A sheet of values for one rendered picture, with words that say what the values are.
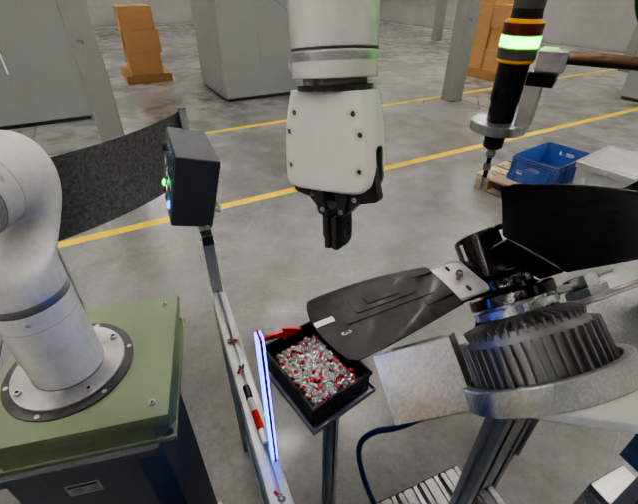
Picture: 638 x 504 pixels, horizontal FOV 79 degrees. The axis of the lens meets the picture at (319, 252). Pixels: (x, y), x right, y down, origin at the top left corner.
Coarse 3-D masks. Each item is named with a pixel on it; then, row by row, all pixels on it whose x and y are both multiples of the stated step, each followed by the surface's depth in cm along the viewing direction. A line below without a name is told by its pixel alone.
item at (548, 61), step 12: (540, 60) 44; (552, 60) 44; (564, 60) 43; (528, 72) 45; (540, 72) 45; (552, 72) 44; (528, 84) 46; (540, 84) 45; (552, 84) 45; (528, 96) 47; (528, 108) 47; (480, 120) 51; (516, 120) 49; (528, 120) 48; (480, 132) 50; (492, 132) 49; (504, 132) 49; (516, 132) 49
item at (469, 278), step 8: (448, 264) 69; (456, 264) 69; (440, 272) 68; (448, 272) 68; (464, 272) 67; (472, 272) 67; (448, 280) 66; (456, 280) 66; (464, 280) 66; (472, 280) 66; (480, 280) 65; (456, 288) 65; (464, 288) 64; (472, 288) 64; (480, 288) 64; (488, 288) 64; (464, 296) 63; (472, 296) 63
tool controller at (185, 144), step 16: (176, 128) 113; (176, 144) 101; (192, 144) 104; (208, 144) 108; (176, 160) 94; (192, 160) 95; (208, 160) 97; (176, 176) 96; (192, 176) 97; (208, 176) 99; (176, 192) 98; (192, 192) 100; (208, 192) 101; (176, 208) 100; (192, 208) 102; (208, 208) 104; (176, 224) 103; (192, 224) 104; (208, 224) 106
